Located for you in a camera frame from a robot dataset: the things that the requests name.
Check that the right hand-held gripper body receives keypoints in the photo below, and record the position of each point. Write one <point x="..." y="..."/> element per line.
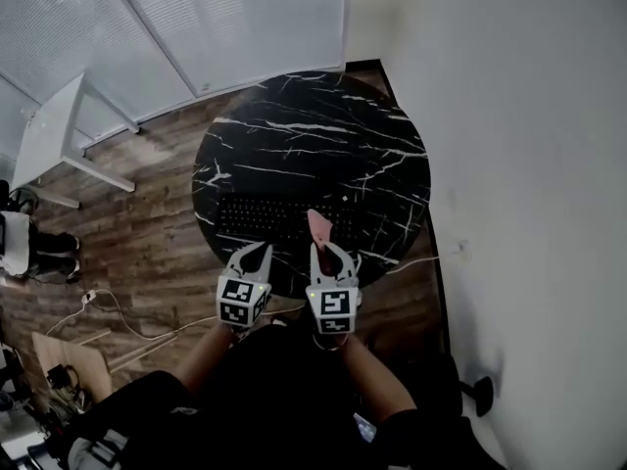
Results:
<point x="333" y="311"/>

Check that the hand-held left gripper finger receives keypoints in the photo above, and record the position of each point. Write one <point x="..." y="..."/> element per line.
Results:
<point x="234" y="265"/>
<point x="267" y="269"/>

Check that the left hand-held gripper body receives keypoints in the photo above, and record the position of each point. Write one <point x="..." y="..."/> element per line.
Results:
<point x="240" y="304"/>

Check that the pink cloth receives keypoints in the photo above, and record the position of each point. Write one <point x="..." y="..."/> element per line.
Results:
<point x="318" y="225"/>

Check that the black keyboard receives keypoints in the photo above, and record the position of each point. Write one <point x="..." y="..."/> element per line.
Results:
<point x="264" y="216"/>

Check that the person's left forearm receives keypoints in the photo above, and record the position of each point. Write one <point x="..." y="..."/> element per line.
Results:
<point x="206" y="360"/>

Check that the person's right forearm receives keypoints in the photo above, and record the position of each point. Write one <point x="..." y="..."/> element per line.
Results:
<point x="377" y="385"/>

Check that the person's black clothing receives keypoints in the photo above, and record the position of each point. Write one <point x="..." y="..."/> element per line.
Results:
<point x="274" y="409"/>

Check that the small white clipped device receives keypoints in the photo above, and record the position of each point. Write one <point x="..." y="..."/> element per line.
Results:
<point x="365" y="427"/>

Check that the black office chair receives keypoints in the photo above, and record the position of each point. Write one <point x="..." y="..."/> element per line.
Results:
<point x="431" y="390"/>

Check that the white plug adapter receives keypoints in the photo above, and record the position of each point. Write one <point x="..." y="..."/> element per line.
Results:
<point x="88" y="296"/>

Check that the light wooden table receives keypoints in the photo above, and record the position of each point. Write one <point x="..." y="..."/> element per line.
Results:
<point x="83" y="360"/>

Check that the white desk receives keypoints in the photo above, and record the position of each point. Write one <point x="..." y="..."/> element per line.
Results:
<point x="44" y="135"/>

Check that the white framed glass partition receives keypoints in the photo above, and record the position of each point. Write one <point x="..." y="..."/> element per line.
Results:
<point x="220" y="22"/>

